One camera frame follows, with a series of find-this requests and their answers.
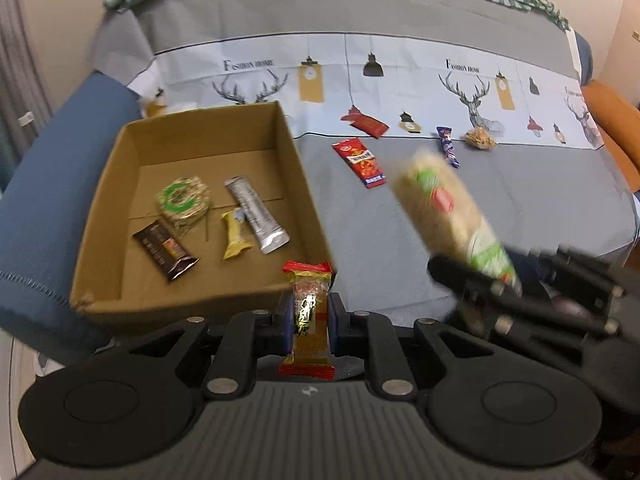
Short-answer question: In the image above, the orange packet with red ends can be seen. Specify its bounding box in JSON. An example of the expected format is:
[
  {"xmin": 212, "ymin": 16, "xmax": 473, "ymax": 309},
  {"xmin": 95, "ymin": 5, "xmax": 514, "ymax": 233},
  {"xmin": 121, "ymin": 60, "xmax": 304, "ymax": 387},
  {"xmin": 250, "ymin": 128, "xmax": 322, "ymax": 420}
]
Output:
[{"xmin": 278, "ymin": 260, "xmax": 337, "ymax": 381}]

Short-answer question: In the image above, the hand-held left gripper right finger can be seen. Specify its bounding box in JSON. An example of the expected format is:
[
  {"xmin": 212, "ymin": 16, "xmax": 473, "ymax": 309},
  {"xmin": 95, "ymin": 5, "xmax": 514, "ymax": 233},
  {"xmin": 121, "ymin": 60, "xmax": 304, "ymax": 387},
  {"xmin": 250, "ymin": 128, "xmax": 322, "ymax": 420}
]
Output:
[{"xmin": 327, "ymin": 291, "xmax": 496, "ymax": 402}]

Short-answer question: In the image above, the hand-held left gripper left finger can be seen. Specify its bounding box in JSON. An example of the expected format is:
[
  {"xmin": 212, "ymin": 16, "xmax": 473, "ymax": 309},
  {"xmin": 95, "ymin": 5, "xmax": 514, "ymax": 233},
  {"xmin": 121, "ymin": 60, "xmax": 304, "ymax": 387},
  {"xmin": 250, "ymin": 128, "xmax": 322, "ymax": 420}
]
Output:
[{"xmin": 132, "ymin": 291, "xmax": 294, "ymax": 402}]

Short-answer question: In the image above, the purple candy bar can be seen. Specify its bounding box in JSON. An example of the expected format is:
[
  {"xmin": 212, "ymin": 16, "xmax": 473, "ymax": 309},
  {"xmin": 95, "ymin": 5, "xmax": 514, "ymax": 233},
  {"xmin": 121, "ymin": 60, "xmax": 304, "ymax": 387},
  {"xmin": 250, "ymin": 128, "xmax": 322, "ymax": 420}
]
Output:
[{"xmin": 436, "ymin": 126, "xmax": 461, "ymax": 168}]

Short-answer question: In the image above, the puffed rice bar packet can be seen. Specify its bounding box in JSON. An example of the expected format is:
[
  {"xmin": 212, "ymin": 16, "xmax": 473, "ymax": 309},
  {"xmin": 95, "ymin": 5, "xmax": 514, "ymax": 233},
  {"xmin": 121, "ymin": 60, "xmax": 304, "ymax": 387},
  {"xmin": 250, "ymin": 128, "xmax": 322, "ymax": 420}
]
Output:
[{"xmin": 390, "ymin": 149, "xmax": 523, "ymax": 297}]

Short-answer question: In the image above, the brown cardboard box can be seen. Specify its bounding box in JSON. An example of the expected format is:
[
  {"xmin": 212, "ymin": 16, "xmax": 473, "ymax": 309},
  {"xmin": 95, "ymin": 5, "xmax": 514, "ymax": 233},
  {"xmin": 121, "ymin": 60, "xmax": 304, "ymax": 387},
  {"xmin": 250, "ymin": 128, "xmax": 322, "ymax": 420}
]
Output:
[{"xmin": 69, "ymin": 101, "xmax": 337, "ymax": 336}]

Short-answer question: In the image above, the dark brown chocolate packet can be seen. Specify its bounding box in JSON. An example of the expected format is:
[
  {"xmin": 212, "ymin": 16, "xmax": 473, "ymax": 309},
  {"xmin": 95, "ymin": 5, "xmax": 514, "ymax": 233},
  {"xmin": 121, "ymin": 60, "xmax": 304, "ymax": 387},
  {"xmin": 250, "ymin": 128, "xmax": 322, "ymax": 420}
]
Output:
[{"xmin": 131, "ymin": 220, "xmax": 201, "ymax": 282}]

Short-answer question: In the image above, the long red snack packet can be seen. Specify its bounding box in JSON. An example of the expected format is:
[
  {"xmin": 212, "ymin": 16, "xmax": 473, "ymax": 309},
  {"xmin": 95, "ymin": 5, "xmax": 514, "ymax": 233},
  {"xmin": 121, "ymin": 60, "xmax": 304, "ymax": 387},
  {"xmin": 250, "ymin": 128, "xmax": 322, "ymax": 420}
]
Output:
[{"xmin": 331, "ymin": 138, "xmax": 389, "ymax": 190}]

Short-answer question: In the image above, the grey deer print bedsheet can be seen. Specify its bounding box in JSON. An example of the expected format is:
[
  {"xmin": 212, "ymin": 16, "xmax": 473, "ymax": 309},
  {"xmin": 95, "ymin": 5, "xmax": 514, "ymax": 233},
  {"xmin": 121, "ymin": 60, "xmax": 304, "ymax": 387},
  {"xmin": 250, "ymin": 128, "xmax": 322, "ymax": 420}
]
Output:
[{"xmin": 90, "ymin": 0, "xmax": 640, "ymax": 376}]

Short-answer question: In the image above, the grey curtain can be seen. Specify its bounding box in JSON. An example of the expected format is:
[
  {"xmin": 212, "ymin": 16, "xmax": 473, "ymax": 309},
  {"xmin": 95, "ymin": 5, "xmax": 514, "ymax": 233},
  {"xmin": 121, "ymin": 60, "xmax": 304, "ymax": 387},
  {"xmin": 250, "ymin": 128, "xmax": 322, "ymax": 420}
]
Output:
[{"xmin": 0, "ymin": 0, "xmax": 53, "ymax": 196}]

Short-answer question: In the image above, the small yellow snack packet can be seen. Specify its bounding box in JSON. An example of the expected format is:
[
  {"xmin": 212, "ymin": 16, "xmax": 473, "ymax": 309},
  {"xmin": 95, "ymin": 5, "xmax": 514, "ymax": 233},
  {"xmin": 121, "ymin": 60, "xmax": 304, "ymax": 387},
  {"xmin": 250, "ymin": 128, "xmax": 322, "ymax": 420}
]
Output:
[{"xmin": 221, "ymin": 208, "xmax": 254, "ymax": 261}]

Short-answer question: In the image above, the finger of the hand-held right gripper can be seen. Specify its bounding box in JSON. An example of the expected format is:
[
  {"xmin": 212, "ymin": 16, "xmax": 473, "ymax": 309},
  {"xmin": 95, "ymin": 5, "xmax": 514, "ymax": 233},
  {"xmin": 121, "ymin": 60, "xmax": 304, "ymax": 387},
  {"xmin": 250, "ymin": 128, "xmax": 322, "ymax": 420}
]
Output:
[
  {"xmin": 426, "ymin": 252, "xmax": 621, "ymax": 341},
  {"xmin": 515, "ymin": 245, "xmax": 627, "ymax": 306}
]

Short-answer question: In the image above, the clear peanut brittle packet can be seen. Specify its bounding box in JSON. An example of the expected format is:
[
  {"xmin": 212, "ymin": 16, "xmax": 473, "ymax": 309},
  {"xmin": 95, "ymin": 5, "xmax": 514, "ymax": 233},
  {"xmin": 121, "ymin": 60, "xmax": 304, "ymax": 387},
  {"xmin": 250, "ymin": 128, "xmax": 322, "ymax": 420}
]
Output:
[{"xmin": 465, "ymin": 126, "xmax": 499, "ymax": 150}]

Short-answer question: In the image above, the round green label rice cracker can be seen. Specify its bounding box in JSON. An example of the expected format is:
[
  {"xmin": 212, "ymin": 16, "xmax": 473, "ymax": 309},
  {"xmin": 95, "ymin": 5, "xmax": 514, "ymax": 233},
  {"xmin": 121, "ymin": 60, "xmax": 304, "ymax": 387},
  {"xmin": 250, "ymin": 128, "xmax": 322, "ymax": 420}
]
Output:
[{"xmin": 154, "ymin": 175, "xmax": 213, "ymax": 228}]

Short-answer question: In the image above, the orange cushion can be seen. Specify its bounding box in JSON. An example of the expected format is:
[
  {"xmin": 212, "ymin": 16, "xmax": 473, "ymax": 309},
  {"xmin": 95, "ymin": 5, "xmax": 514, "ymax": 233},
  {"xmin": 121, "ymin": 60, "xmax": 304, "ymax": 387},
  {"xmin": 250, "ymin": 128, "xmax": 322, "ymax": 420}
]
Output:
[{"xmin": 580, "ymin": 80, "xmax": 640, "ymax": 193}]

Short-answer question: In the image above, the silver snack packet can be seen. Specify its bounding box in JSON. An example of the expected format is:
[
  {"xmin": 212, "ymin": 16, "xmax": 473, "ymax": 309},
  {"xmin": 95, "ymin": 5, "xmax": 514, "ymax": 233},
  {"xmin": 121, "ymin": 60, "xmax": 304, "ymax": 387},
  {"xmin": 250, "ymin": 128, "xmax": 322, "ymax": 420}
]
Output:
[{"xmin": 224, "ymin": 176, "xmax": 291, "ymax": 255}]

